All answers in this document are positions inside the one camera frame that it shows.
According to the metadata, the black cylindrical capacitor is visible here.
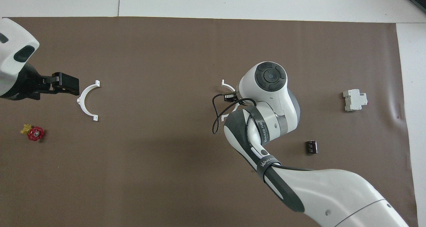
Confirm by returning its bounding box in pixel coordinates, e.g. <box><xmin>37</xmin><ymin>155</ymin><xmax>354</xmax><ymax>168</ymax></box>
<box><xmin>305</xmin><ymin>140</ymin><xmax>319</xmax><ymax>155</ymax></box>

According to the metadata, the red handwheel yellow valve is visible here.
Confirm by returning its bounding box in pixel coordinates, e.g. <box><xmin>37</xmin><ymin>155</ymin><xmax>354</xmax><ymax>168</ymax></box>
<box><xmin>21</xmin><ymin>123</ymin><xmax>45</xmax><ymax>142</ymax></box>

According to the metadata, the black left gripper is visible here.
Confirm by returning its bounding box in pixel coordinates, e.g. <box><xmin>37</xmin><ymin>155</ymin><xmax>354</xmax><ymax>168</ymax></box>
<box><xmin>0</xmin><ymin>63</ymin><xmax>80</xmax><ymax>101</ymax></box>

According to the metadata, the white circuit breaker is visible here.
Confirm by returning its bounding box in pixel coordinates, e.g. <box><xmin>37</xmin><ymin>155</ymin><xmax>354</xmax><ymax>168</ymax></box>
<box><xmin>343</xmin><ymin>89</ymin><xmax>368</xmax><ymax>112</ymax></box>

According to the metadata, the brown paper mat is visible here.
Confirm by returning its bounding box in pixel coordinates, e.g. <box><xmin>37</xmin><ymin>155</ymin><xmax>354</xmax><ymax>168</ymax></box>
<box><xmin>0</xmin><ymin>17</ymin><xmax>419</xmax><ymax>227</ymax></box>

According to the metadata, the white half pipe clamp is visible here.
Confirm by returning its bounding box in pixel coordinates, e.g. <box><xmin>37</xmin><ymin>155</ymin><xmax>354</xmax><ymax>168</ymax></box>
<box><xmin>77</xmin><ymin>80</ymin><xmax>101</xmax><ymax>122</ymax></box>
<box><xmin>221</xmin><ymin>80</ymin><xmax>241</xmax><ymax>122</ymax></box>

